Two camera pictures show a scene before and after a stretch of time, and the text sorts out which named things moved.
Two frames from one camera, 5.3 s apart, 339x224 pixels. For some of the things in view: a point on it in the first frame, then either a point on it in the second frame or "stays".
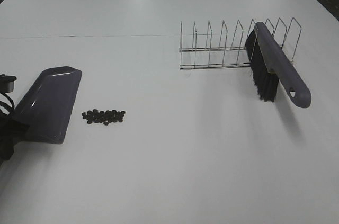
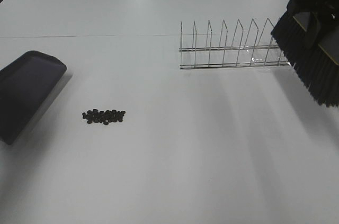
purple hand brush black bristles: (270, 66) → (319, 71)
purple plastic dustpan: (46, 106) → (26, 84)
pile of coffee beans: (105, 117) stays
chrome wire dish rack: (235, 56) stays
